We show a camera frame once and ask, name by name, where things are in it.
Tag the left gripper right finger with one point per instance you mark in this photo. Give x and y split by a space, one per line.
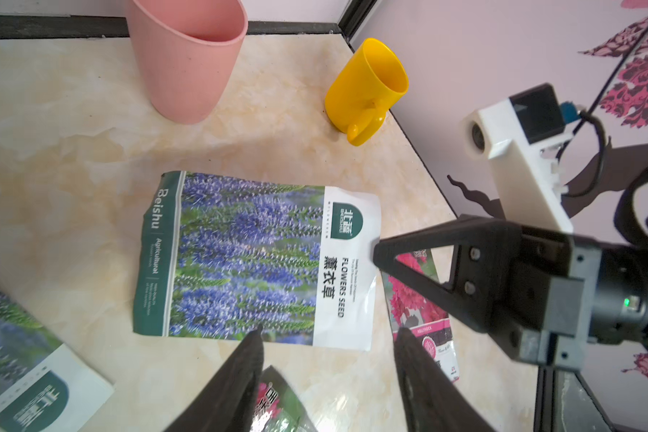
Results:
430 400

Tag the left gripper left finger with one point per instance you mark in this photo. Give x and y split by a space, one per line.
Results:
228 401

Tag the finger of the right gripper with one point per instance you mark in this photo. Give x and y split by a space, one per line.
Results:
472 256

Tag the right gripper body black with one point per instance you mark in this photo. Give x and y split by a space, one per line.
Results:
564 292

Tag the pink flower seed packet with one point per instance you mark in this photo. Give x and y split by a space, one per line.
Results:
278 408

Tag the pink flower packet edge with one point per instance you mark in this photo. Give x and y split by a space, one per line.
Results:
428 323

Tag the lavender seed packet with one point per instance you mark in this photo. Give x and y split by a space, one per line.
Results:
44 385
222 256

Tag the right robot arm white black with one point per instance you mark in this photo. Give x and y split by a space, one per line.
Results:
541 295

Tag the yellow mug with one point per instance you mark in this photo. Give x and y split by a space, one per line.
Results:
371 83

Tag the pink cup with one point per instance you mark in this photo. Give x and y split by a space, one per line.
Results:
186 51

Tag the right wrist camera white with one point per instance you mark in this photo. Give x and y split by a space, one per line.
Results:
512 136

